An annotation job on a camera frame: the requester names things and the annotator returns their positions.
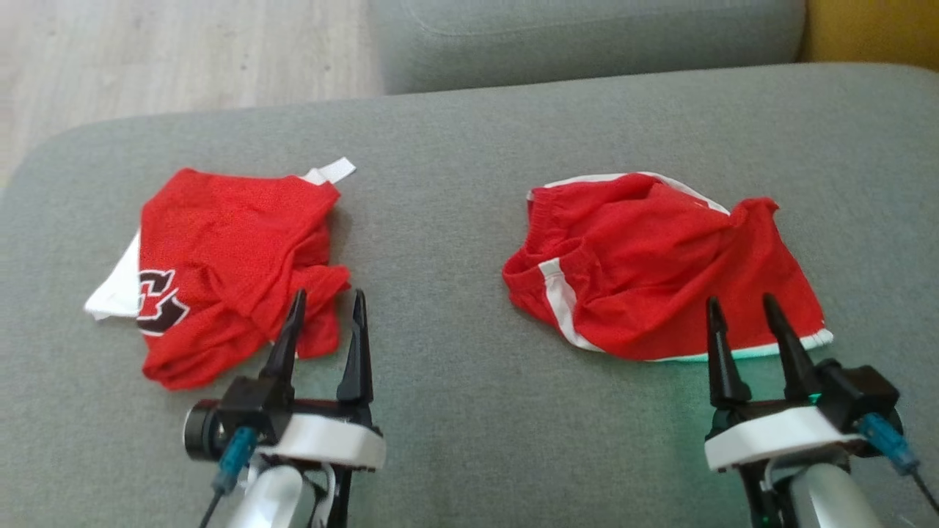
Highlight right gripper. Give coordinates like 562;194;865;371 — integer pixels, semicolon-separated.
704;293;868;473

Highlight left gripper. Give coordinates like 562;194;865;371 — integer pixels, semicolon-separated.
255;288;388;472

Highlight red shorts with white stripes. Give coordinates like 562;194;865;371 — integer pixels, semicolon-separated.
502;172;835;363

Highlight red jersey with black print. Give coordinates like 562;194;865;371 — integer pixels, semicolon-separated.
84;158;358;391

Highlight large grey sofa seat cushion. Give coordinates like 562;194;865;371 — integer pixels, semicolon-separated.
0;62;939;528

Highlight yellow sofa backrest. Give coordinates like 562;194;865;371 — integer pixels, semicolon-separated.
800;0;939;73

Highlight small grey sofa cushion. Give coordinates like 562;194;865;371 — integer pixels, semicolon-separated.
370;0;806;95

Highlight left blue-plug camera cable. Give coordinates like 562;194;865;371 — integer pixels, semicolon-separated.
198;427;259;528

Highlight blue-plug camera cable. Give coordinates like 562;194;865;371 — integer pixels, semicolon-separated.
198;427;259;528
858;412;939;514

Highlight right blue-plug camera cable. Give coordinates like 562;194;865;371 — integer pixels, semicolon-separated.
858;412;939;514

